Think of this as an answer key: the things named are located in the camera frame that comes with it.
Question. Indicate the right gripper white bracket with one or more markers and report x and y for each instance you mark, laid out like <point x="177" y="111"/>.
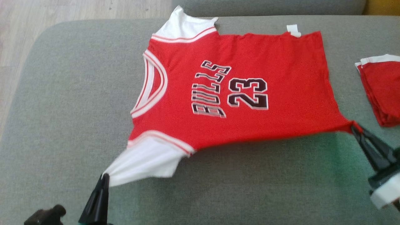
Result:
<point x="387" y="190"/>

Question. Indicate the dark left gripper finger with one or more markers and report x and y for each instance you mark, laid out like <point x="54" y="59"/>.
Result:
<point x="98" y="206"/>

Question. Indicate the red shorts white trim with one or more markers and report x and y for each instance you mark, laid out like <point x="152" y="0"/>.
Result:
<point x="386" y="90"/>

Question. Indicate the red basketball jersey white sleeves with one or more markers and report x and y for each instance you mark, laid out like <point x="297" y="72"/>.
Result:
<point x="281" y="118"/>

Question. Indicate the grey fabric sofa seat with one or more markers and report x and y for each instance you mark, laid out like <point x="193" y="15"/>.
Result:
<point x="62" y="109"/>

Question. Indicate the yellow sofa cushion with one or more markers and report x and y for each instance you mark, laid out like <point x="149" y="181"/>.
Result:
<point x="382" y="6"/>

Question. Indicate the grey sofa back cushion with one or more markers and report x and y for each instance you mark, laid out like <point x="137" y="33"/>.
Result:
<point x="265" y="6"/>

